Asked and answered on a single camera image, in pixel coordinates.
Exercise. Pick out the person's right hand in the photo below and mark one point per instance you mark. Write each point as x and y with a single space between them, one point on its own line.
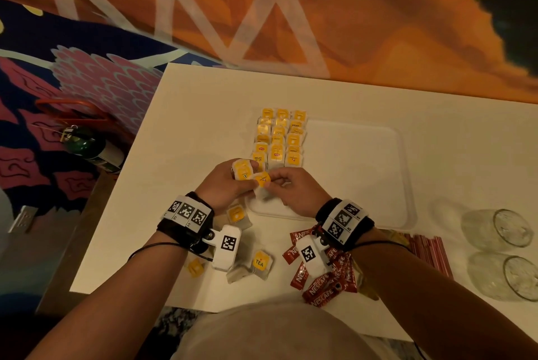
302 195

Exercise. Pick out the person's left hand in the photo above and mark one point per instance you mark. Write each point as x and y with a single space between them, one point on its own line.
218 187

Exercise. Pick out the person's left thumb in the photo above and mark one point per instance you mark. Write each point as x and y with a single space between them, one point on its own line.
248 187

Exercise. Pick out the person's right thumb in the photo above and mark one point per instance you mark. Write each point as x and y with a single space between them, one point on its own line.
274 192

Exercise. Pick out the yellow tagged tea bag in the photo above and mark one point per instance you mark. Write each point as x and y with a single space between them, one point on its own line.
243 169
237 274
262 179
237 215
261 264
196 268

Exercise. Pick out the person's left forearm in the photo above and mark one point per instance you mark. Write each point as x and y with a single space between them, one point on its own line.
117 309

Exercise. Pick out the person's right forearm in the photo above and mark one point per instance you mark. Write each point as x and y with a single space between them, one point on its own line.
428 309

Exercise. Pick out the rows of yellow tea bags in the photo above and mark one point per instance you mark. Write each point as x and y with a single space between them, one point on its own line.
279 141

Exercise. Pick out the black marker wrist band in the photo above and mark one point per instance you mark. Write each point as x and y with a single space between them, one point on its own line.
185 216
344 223

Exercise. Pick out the white plastic tray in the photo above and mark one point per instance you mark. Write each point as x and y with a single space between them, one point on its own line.
357 170

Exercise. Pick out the pile of red coffee sachets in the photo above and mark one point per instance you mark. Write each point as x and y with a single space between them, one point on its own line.
332 284

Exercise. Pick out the person's beige shirt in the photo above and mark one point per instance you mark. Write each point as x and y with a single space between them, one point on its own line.
269 334

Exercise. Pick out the green glass bottle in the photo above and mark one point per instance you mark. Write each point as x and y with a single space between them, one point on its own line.
92 148

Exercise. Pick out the pile of red stir sticks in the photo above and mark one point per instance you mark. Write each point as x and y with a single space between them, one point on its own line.
431 252

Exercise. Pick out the brown wooden side table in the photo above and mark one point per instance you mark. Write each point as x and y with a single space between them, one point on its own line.
71 254

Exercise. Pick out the clear drinking glass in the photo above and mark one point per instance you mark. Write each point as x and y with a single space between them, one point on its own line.
491 229
496 275

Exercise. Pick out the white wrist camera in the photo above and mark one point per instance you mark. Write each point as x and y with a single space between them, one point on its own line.
225 248
313 256

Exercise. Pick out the white wall outlet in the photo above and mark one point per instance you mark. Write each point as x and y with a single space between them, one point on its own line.
23 219

